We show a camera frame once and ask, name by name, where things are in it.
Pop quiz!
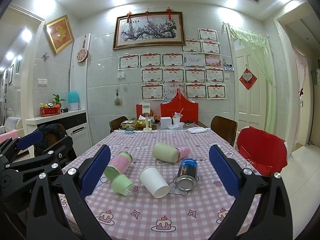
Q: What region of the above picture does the red diamond door decoration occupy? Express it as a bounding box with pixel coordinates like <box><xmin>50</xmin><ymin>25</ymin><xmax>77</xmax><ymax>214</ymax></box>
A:
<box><xmin>239</xmin><ymin>68</ymin><xmax>257</xmax><ymax>90</ymax></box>

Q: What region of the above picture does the white cloth on table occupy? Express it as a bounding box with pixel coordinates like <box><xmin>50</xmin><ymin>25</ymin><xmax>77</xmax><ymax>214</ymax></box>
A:
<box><xmin>187</xmin><ymin>126</ymin><xmax>210</xmax><ymax>134</ymax></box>

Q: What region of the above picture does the gold framed red picture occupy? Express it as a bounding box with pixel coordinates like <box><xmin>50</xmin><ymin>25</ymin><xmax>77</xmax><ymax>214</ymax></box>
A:
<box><xmin>44</xmin><ymin>15</ymin><xmax>74</xmax><ymax>55</ymax></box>

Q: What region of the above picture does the pale green pink cup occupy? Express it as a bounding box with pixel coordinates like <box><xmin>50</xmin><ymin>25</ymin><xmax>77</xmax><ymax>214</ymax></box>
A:
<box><xmin>152</xmin><ymin>142</ymin><xmax>190</xmax><ymax>163</ymax></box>

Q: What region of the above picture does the white paper cup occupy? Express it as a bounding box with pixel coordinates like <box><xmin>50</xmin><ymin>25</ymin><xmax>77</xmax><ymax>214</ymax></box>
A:
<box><xmin>138</xmin><ymin>166</ymin><xmax>170</xmax><ymax>199</ymax></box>

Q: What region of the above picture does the plum blossom framed painting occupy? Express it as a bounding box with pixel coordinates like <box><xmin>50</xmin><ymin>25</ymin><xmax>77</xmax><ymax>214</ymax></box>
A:
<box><xmin>113</xmin><ymin>8</ymin><xmax>185</xmax><ymax>50</ymax></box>

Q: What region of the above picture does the red fabric chair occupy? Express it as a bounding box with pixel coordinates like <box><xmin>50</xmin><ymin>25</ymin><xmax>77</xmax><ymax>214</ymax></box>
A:
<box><xmin>237</xmin><ymin>126</ymin><xmax>288</xmax><ymax>176</ymax></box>

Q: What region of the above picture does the red tray with fruit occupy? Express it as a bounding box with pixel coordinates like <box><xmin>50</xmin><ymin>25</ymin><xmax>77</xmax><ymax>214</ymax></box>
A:
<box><xmin>40</xmin><ymin>103</ymin><xmax>61</xmax><ymax>117</ymax></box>

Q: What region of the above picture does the yellow snack box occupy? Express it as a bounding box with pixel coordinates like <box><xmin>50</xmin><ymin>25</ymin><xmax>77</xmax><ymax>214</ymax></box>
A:
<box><xmin>136</xmin><ymin>115</ymin><xmax>154</xmax><ymax>128</ymax></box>

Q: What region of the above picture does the blue white humidifier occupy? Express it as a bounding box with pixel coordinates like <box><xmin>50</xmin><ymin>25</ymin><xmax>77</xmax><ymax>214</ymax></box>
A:
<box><xmin>68</xmin><ymin>90</ymin><xmax>79</xmax><ymax>111</ymax></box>

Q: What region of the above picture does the green sheer curtain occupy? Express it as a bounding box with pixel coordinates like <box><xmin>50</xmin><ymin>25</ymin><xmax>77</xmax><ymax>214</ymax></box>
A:
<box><xmin>224</xmin><ymin>22</ymin><xmax>277</xmax><ymax>134</ymax></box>

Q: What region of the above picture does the red white hanging fan ornament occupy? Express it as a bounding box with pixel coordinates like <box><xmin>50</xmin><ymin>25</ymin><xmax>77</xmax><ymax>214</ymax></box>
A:
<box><xmin>76</xmin><ymin>35</ymin><xmax>89</xmax><ymax>63</ymax></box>

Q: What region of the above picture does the white desk lamp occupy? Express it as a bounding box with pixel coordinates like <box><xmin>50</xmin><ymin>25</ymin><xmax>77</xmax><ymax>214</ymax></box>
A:
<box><xmin>142</xmin><ymin>103</ymin><xmax>152</xmax><ymax>132</ymax></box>

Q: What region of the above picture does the white box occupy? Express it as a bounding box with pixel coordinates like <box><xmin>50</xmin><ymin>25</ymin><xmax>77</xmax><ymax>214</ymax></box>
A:
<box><xmin>160</xmin><ymin>117</ymin><xmax>172</xmax><ymax>129</ymax></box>

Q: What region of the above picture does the pink checkered tablecloth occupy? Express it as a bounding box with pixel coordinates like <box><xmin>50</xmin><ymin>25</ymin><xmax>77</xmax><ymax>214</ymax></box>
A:
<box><xmin>63</xmin><ymin>131</ymin><xmax>251</xmax><ymax>239</ymax></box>

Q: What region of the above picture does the cup with straws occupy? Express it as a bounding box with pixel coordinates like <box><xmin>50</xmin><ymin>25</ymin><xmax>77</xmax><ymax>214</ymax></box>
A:
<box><xmin>172</xmin><ymin>110</ymin><xmax>183</xmax><ymax>125</ymax></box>

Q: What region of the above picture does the white black sideboard cabinet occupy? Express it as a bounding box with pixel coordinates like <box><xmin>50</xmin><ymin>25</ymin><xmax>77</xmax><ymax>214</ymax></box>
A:
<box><xmin>25</xmin><ymin>109</ymin><xmax>92</xmax><ymax>157</ymax></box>

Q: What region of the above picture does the pink towel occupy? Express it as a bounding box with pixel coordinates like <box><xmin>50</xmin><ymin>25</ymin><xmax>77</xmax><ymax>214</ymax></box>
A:
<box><xmin>0</xmin><ymin>129</ymin><xmax>18</xmax><ymax>143</ymax></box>

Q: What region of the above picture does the pink green clear plastic cup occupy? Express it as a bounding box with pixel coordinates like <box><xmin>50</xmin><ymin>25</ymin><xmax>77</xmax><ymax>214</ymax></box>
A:
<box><xmin>104</xmin><ymin>151</ymin><xmax>132</xmax><ymax>181</ymax></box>

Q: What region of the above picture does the brown wooden chair right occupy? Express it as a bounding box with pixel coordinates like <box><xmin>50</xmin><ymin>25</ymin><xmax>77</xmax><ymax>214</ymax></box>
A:
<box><xmin>210</xmin><ymin>116</ymin><xmax>238</xmax><ymax>146</ymax></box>

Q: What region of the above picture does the brown wooden chair left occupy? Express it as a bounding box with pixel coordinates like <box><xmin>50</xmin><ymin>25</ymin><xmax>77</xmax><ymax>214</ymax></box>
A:
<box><xmin>109</xmin><ymin>116</ymin><xmax>128</xmax><ymax>133</ymax></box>

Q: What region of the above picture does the blue black spray can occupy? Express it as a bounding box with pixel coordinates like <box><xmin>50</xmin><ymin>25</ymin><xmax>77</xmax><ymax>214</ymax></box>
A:
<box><xmin>175</xmin><ymin>158</ymin><xmax>198</xmax><ymax>191</ymax></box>

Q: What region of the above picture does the black jacket on chair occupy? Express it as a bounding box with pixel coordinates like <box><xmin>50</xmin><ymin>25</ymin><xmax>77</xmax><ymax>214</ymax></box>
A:
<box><xmin>34</xmin><ymin>124</ymin><xmax>76</xmax><ymax>167</ymax></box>

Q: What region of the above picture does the green potted plant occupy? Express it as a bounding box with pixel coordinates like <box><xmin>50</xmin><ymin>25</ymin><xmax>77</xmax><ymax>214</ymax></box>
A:
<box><xmin>52</xmin><ymin>94</ymin><xmax>65</xmax><ymax>108</ymax></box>

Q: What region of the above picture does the small green cup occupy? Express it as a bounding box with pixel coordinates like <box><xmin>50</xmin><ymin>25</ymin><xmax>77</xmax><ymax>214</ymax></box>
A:
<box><xmin>111</xmin><ymin>174</ymin><xmax>135</xmax><ymax>196</ymax></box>

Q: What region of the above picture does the red gift bag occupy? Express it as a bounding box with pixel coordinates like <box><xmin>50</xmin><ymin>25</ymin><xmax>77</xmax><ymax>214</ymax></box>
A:
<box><xmin>160</xmin><ymin>88</ymin><xmax>199</xmax><ymax>122</ymax></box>

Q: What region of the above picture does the white door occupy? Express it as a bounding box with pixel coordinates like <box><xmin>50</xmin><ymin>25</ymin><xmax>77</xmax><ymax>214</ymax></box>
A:
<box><xmin>235</xmin><ymin>48</ymin><xmax>267</xmax><ymax>130</ymax></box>

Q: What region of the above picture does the brown wooden chair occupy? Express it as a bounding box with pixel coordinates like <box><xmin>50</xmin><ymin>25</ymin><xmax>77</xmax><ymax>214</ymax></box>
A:
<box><xmin>109</xmin><ymin>116</ymin><xmax>128</xmax><ymax>133</ymax></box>
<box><xmin>210</xmin><ymin>116</ymin><xmax>238</xmax><ymax>146</ymax></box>

